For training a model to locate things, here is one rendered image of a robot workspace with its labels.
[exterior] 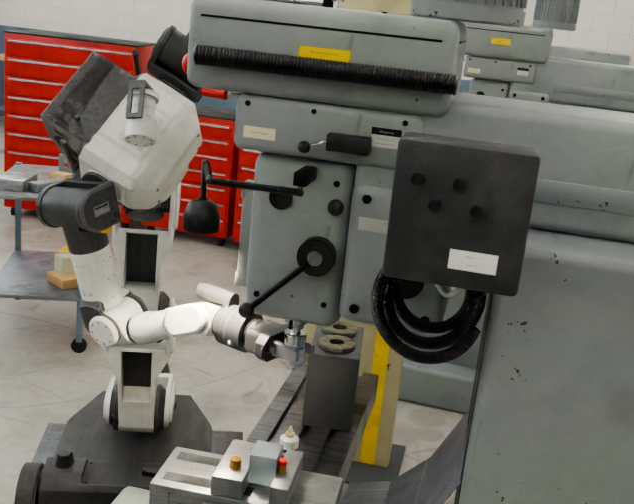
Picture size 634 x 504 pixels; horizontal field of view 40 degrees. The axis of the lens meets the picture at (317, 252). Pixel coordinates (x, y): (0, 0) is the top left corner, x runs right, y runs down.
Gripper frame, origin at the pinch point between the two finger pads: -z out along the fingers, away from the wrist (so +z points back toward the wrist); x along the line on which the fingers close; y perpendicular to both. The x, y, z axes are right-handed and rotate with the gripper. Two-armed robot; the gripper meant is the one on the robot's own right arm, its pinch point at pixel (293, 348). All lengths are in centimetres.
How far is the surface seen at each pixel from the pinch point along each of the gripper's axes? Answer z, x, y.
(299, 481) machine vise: -10.4, -8.7, 22.3
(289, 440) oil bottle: -0.8, 0.9, 20.9
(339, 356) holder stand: 4.1, 25.7, 10.7
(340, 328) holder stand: 13.4, 40.4, 10.4
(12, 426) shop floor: 196, 81, 123
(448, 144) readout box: -38, -24, -50
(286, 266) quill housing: -2.8, -9.6, -20.1
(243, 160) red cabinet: 306, 367, 52
